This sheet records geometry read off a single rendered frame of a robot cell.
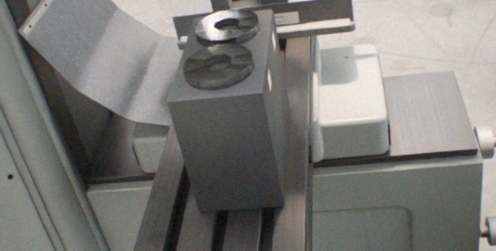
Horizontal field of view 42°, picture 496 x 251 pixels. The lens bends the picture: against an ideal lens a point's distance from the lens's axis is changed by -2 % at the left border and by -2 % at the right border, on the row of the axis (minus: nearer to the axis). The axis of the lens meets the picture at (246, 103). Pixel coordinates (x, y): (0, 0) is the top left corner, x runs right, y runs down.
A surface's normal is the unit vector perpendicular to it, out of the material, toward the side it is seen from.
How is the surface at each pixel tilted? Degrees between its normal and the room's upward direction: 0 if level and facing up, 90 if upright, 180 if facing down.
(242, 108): 90
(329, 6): 90
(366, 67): 0
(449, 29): 0
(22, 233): 89
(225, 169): 90
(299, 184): 0
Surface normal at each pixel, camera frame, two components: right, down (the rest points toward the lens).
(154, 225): -0.17, -0.81
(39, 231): -0.09, 0.55
